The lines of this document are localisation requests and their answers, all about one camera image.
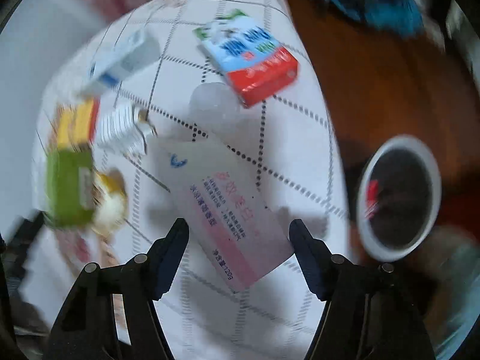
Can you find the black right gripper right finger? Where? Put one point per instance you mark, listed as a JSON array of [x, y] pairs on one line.
[[370, 312]]

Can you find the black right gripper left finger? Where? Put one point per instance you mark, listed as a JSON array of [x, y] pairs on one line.
[[109, 312]]

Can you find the yellow fruit peel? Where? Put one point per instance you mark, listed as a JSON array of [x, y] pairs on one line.
[[111, 205]]

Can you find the green white medicine box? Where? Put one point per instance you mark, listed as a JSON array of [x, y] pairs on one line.
[[69, 188]]

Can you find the white pink toothpaste box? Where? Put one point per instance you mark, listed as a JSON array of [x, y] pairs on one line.
[[221, 204]]

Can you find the clear plastic cup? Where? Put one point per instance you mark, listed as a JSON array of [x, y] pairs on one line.
[[215, 107]]

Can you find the blue red milk carton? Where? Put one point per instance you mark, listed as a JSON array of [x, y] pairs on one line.
[[251, 59]]

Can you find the red cola can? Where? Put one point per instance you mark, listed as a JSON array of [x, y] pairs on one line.
[[371, 199]]

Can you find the white round trash bin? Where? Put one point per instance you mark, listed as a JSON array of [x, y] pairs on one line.
[[409, 197]]

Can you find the grey cloth on floor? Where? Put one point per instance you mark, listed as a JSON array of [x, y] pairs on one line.
[[451, 257]]

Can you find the crumpled white paper leaflet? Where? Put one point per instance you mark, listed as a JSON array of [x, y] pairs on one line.
[[125, 131]]

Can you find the yellow red small box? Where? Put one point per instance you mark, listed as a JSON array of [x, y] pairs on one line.
[[74, 126]]

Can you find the white patterned tablecloth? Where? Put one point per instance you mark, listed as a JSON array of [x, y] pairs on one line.
[[286, 145]]

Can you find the white blue carton box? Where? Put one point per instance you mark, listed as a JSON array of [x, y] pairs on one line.
[[124, 60]]

